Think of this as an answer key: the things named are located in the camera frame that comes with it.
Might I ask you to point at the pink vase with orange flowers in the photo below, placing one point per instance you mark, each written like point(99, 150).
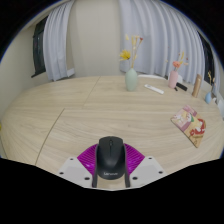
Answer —
point(173, 80)

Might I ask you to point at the black computer mouse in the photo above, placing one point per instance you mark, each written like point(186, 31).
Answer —
point(110, 160)

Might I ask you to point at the dark window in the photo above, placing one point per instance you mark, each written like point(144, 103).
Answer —
point(38, 50)
point(207, 60)

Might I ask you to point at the cartoon print mouse pad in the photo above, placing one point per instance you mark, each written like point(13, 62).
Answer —
point(189, 125)

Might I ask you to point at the wide white curtain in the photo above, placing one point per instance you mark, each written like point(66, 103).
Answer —
point(160, 30)

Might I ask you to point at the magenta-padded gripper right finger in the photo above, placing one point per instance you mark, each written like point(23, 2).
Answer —
point(145, 168)

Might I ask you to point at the tan drink bottle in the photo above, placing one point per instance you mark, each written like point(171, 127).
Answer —
point(196, 86)

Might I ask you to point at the blue vase with dried flowers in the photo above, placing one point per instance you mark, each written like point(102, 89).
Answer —
point(208, 98)

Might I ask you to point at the narrow white curtain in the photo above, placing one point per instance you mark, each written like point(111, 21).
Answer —
point(56, 43)

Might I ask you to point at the white remote control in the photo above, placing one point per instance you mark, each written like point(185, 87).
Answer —
point(154, 89)

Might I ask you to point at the small black case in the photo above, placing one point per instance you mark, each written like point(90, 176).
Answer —
point(181, 86)

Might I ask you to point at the green vase with yellow flowers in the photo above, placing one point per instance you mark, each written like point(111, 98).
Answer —
point(131, 81)

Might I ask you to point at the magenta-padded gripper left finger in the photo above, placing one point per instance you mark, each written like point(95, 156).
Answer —
point(75, 168)

